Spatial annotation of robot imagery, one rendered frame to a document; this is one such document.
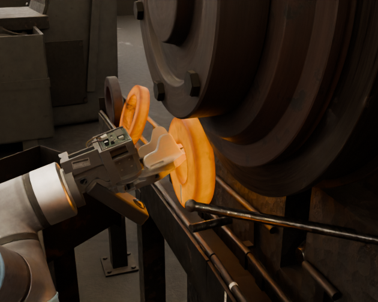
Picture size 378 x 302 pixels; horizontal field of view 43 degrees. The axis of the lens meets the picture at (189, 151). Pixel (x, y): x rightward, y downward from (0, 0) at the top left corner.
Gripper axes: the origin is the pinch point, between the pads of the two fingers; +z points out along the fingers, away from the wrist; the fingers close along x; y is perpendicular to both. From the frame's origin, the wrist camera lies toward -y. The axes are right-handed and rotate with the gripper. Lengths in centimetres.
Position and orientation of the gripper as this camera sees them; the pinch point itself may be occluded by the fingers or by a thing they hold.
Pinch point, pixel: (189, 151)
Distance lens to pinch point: 79.2
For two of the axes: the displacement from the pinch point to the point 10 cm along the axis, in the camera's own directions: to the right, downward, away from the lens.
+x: -3.2, -3.6, 8.8
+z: 9.1, -3.7, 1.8
